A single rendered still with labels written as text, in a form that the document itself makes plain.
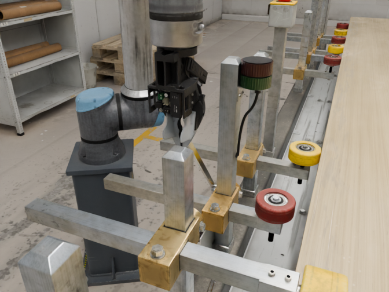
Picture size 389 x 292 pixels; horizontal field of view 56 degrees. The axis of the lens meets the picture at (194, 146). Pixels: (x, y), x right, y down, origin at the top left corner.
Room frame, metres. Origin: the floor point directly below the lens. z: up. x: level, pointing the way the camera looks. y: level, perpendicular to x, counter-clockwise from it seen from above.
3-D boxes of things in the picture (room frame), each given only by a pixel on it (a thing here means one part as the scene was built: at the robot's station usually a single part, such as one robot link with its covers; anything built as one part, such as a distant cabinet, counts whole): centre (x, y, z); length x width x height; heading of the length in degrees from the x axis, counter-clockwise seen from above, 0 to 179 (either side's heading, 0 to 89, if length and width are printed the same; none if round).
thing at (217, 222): (0.66, -0.07, 0.85); 0.13 x 0.06 x 0.05; 158
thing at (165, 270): (0.43, 0.03, 0.95); 0.13 x 0.06 x 0.05; 158
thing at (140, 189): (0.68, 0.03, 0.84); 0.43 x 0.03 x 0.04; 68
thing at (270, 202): (0.60, -0.17, 0.85); 0.08 x 0.08 x 0.11
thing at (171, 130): (0.64, 0.05, 1.04); 0.06 x 0.03 x 0.09; 158
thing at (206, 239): (0.72, -0.06, 0.75); 0.26 x 0.01 x 0.10; 158
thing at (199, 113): (0.65, 0.00, 1.09); 0.05 x 0.02 x 0.09; 68
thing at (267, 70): (0.67, -0.12, 1.16); 0.06 x 0.06 x 0.02
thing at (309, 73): (1.82, -0.48, 0.81); 0.43 x 0.03 x 0.04; 68
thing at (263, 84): (0.67, -0.12, 1.14); 0.06 x 0.06 x 0.02
